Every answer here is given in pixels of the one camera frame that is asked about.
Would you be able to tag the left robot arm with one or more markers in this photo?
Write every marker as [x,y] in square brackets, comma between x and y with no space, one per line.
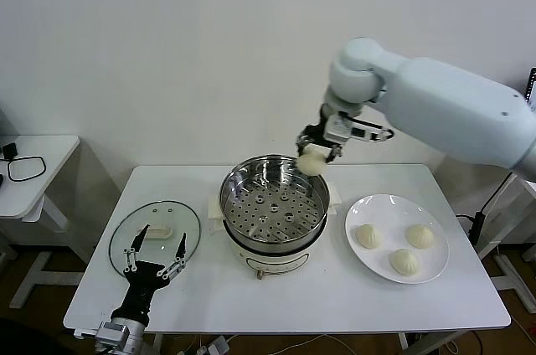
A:
[134,338]

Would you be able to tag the white steamed baozi bun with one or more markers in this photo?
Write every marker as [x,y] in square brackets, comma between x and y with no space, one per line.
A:
[404,263]
[312,164]
[421,235]
[368,237]

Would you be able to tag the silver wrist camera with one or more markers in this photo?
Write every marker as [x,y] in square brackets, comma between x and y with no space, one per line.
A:
[111,333]
[338,129]

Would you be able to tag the open dark laptop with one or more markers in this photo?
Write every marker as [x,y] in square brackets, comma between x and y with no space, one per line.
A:
[532,87]

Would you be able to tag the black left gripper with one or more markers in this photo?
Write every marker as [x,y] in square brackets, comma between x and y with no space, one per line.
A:
[142,288]

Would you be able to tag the white round plate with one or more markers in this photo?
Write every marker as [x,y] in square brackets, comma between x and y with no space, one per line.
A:
[377,267]

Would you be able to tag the white power strip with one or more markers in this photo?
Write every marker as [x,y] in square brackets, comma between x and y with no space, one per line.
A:
[218,345]

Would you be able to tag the white side table with adapter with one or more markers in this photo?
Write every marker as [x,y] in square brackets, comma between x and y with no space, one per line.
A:
[50,154]

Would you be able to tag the round glass pot lid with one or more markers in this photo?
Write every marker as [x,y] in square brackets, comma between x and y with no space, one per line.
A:
[125,238]

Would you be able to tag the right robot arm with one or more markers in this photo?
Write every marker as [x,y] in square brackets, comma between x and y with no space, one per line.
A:
[439,95]

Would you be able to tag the large white work table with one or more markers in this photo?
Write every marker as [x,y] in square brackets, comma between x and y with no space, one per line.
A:
[293,309]

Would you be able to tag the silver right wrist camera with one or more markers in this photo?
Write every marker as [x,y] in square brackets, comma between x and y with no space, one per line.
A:
[338,129]

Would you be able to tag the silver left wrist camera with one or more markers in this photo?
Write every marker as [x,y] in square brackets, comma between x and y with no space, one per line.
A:
[111,333]

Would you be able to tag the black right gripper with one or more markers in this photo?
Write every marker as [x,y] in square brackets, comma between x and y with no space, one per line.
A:
[323,118]

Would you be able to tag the perforated steel steamer basket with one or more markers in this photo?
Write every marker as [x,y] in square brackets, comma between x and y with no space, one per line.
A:
[272,204]

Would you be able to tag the white side table with laptop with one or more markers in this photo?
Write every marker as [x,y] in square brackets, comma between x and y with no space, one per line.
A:
[511,277]

